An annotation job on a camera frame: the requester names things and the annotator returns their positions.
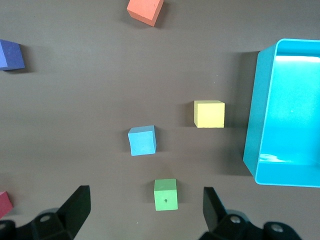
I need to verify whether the red foam block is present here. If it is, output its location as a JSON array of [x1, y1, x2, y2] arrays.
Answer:
[[0, 191, 14, 219]]

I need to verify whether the yellow foam block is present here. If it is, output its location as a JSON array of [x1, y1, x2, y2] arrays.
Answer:
[[193, 100, 226, 129]]

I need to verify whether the green foam block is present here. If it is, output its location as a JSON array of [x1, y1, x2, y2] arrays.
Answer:
[[153, 178, 179, 212]]

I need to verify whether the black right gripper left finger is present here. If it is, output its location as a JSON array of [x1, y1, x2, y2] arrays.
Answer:
[[0, 185, 91, 240]]

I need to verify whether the purple foam block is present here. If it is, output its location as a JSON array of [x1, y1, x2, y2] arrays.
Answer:
[[0, 39, 26, 72]]

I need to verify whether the brown table cover sheet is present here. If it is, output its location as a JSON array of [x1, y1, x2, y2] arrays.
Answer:
[[0, 0, 320, 240]]

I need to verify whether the cyan plastic bin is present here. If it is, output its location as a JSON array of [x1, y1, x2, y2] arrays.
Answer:
[[242, 38, 320, 188]]

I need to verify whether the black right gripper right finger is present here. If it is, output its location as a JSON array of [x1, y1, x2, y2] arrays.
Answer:
[[198, 186, 303, 240]]

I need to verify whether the orange foam block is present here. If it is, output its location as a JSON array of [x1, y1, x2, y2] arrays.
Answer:
[[126, 0, 165, 28]]

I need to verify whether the light blue foam block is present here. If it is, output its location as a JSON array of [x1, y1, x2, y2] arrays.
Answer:
[[127, 125, 158, 157]]

